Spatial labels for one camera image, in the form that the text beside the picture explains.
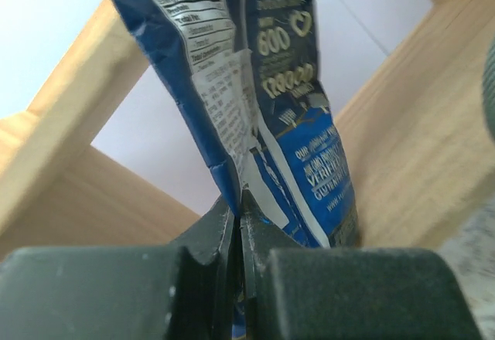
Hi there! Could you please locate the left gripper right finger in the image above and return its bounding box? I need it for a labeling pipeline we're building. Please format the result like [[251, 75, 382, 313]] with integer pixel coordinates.
[[240, 192, 481, 339]]

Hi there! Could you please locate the wooden shelf unit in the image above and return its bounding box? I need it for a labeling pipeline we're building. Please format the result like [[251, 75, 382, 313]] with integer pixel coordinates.
[[1, 0, 494, 255]]

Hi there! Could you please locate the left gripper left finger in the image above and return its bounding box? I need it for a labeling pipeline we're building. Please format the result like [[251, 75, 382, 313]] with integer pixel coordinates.
[[1, 200, 235, 339]]

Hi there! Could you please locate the dark green tote bag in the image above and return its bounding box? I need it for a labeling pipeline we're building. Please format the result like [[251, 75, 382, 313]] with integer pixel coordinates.
[[482, 40, 495, 139]]

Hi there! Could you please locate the blue chips bag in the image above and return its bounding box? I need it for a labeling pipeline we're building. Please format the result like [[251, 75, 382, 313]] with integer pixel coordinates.
[[104, 0, 360, 340]]

